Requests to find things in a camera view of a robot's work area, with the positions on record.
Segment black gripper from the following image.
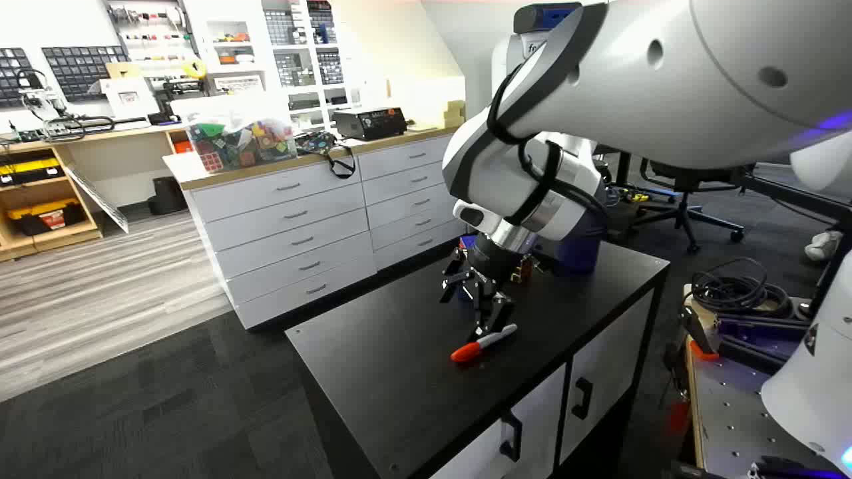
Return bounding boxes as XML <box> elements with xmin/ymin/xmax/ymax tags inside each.
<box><xmin>460</xmin><ymin>236</ymin><xmax>526</xmax><ymax>341</ymax></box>

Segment white pen with orange cap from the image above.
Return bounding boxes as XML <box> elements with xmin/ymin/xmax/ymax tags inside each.
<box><xmin>448</xmin><ymin>322</ymin><xmax>522</xmax><ymax>370</ymax></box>

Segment black cabinet with white doors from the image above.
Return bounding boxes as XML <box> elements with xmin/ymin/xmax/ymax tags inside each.
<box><xmin>285</xmin><ymin>236</ymin><xmax>674</xmax><ymax>479</ymax></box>

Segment small cardboard box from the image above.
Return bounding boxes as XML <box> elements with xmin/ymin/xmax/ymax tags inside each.
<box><xmin>441</xmin><ymin>98</ymin><xmax>469</xmax><ymax>131</ymax></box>

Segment white drawer cabinet wooden top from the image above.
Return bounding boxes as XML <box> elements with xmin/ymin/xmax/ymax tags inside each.
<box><xmin>181</xmin><ymin>131</ymin><xmax>473</xmax><ymax>332</ymax></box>

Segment black electronic device box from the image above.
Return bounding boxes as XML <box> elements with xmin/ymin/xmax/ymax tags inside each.
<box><xmin>333</xmin><ymin>103</ymin><xmax>410</xmax><ymax>144</ymax></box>

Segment black office chair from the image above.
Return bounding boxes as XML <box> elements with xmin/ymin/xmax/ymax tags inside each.
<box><xmin>619</xmin><ymin>149</ymin><xmax>751</xmax><ymax>256</ymax></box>

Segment metal robot mounting table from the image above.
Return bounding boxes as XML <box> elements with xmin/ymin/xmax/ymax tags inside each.
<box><xmin>678</xmin><ymin>332</ymin><xmax>852</xmax><ymax>479</ymax></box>

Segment white pillar device blue top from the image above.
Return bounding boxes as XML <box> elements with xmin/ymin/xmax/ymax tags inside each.
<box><xmin>489</xmin><ymin>0</ymin><xmax>587</xmax><ymax>91</ymax></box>

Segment clear bin of colourful parts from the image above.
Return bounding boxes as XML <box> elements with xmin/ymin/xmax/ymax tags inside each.
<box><xmin>185</xmin><ymin>115</ymin><xmax>297</xmax><ymax>175</ymax></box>

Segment white sneaker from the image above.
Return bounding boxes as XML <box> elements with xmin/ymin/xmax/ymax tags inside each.
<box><xmin>802</xmin><ymin>225</ymin><xmax>846</xmax><ymax>266</ymax></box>

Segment white paper sheet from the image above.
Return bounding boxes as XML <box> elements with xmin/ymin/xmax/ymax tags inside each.
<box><xmin>160</xmin><ymin>149</ymin><xmax>213</xmax><ymax>185</ymax></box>

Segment black floor bin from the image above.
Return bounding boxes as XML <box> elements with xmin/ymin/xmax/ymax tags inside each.
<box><xmin>145</xmin><ymin>173</ymin><xmax>188</xmax><ymax>219</ymax></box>

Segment white leaning panel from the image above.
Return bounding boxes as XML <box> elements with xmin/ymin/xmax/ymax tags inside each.
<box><xmin>57</xmin><ymin>160</ymin><xmax>132</xmax><ymax>236</ymax></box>

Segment wooden top workbench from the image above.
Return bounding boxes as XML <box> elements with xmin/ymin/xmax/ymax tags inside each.
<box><xmin>0</xmin><ymin>117</ymin><xmax>195</xmax><ymax>235</ymax></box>

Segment wooden open shelf unit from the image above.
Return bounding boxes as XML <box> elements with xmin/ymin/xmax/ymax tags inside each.
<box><xmin>0</xmin><ymin>144</ymin><xmax>103</xmax><ymax>263</ymax></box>

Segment yellow tool case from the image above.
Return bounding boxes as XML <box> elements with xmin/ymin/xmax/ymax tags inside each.
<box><xmin>0</xmin><ymin>155</ymin><xmax>65</xmax><ymax>189</ymax></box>

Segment black cabinet door handle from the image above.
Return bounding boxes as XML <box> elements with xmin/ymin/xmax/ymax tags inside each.
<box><xmin>497</xmin><ymin>409</ymin><xmax>523</xmax><ymax>462</ymax></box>
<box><xmin>569</xmin><ymin>376</ymin><xmax>595</xmax><ymax>422</ymax></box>

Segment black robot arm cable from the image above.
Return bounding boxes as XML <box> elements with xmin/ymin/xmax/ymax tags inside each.
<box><xmin>485</xmin><ymin>59</ymin><xmax>618</xmax><ymax>228</ymax></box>

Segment black looped cable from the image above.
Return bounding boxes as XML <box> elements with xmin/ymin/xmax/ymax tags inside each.
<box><xmin>320</xmin><ymin>141</ymin><xmax>362</xmax><ymax>184</ymax></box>

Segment black coiled cable bundle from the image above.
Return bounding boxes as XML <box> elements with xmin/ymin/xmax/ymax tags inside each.
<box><xmin>686</xmin><ymin>259</ymin><xmax>798</xmax><ymax>322</ymax></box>

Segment white wall shelving unit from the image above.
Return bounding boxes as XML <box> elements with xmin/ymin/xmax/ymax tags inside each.
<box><xmin>181</xmin><ymin>0</ymin><xmax>353</xmax><ymax>117</ymax></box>

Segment black wall pegboard panel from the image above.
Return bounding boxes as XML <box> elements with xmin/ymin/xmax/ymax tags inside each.
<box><xmin>39</xmin><ymin>42</ymin><xmax>132</xmax><ymax>105</ymax></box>
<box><xmin>0</xmin><ymin>44</ymin><xmax>39</xmax><ymax>112</ymax></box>

